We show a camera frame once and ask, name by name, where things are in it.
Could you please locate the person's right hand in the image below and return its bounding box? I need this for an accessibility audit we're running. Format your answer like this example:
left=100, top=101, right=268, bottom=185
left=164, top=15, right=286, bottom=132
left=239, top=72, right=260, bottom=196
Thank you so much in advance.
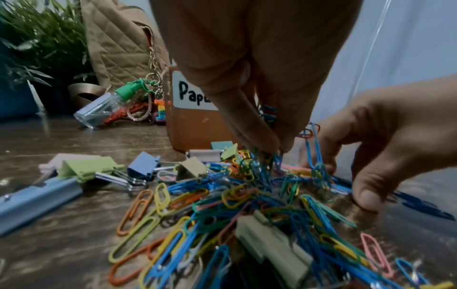
left=299, top=74, right=457, bottom=213

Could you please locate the person's left hand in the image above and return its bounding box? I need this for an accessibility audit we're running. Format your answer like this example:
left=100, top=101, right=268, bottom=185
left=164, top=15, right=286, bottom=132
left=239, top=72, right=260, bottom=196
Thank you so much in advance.
left=150, top=0, right=363, bottom=155

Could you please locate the bunch of linked blue clips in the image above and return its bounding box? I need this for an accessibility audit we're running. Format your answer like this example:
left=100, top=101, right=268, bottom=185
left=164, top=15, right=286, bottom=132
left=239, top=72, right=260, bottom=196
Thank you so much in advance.
left=258, top=105, right=286, bottom=170

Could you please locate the long blue paper clip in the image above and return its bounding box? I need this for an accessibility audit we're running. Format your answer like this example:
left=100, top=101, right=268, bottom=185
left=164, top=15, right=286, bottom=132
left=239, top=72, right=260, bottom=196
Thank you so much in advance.
left=305, top=122, right=334, bottom=195

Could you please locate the red paper clip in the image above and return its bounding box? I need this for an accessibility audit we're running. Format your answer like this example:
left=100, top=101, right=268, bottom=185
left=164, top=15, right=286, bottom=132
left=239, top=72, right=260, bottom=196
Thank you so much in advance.
left=296, top=123, right=321, bottom=139

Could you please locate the orange container with white label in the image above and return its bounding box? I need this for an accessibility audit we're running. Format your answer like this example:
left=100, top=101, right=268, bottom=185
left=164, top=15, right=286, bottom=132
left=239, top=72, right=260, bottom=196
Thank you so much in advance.
left=166, top=64, right=259, bottom=154

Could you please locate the teal binder clip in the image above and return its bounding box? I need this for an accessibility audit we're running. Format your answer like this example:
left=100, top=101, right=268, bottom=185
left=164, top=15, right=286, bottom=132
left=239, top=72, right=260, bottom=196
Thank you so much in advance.
left=210, top=140, right=235, bottom=152

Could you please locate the small light green binder clip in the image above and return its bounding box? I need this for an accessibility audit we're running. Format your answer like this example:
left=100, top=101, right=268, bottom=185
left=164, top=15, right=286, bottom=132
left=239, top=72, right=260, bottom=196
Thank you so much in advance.
left=220, top=143, right=239, bottom=161

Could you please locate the rainbow beaded charm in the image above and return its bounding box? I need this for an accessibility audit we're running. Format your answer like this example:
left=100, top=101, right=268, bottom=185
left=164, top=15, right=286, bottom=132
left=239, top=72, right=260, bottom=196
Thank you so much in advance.
left=153, top=99, right=168, bottom=125

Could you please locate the white binder clip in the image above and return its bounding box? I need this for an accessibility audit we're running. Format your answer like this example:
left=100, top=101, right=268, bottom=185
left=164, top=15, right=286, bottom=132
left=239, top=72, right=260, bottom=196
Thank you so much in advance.
left=186, top=149, right=223, bottom=163

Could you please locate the beige quilted bag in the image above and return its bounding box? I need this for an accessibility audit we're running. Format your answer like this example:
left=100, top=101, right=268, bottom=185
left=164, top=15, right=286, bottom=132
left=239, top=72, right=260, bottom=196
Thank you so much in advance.
left=80, top=0, right=173, bottom=89

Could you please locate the beige binder clip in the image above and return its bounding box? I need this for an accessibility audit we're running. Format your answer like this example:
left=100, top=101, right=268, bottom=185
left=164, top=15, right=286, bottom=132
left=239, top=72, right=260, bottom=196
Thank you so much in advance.
left=174, top=156, right=212, bottom=183

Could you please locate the clear spray bottle green cap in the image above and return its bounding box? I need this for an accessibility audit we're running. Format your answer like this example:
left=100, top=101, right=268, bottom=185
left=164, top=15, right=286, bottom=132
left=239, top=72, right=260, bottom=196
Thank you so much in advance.
left=73, top=79, right=159, bottom=130

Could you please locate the pile of coloured paper clips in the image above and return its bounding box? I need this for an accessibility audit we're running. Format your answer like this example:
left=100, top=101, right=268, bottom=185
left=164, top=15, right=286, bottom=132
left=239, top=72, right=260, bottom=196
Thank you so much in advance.
left=107, top=149, right=457, bottom=289

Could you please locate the sage green binder clip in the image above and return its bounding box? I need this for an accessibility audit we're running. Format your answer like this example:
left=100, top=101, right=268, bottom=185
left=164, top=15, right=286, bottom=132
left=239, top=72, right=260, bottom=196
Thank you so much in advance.
left=235, top=210, right=316, bottom=288

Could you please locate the gold ribbon roll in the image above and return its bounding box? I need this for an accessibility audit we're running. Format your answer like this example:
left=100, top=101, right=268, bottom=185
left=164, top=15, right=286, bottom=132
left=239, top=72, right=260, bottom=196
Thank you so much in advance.
left=67, top=83, right=109, bottom=107

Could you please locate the large green binder clip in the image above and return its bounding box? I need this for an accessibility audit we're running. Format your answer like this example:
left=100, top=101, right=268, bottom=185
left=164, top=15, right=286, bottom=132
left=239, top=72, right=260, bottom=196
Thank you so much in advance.
left=57, top=156, right=148, bottom=193

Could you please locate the green leafy plant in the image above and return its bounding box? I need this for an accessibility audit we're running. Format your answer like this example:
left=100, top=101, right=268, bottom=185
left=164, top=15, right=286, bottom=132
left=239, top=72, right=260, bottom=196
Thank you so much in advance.
left=0, top=0, right=94, bottom=87

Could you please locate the pale pink binder clip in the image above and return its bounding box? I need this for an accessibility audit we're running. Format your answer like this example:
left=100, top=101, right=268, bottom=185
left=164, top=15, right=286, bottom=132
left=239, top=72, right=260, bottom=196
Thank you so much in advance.
left=38, top=153, right=101, bottom=176

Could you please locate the white plant stake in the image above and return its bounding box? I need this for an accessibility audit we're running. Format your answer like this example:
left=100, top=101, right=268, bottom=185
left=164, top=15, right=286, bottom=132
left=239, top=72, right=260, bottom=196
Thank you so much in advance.
left=27, top=80, right=47, bottom=114

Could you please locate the blue plant pot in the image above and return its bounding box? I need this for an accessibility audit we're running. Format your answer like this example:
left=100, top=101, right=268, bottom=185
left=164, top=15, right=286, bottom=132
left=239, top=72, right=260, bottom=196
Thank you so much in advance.
left=0, top=81, right=40, bottom=120

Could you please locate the gold keychain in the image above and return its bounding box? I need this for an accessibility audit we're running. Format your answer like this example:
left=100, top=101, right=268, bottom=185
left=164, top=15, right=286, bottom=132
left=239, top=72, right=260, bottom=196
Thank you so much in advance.
left=126, top=27, right=170, bottom=122

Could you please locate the red braided cord charm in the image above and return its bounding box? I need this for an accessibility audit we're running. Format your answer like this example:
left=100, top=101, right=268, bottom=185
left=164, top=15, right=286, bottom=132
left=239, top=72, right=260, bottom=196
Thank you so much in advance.
left=103, top=102, right=150, bottom=125

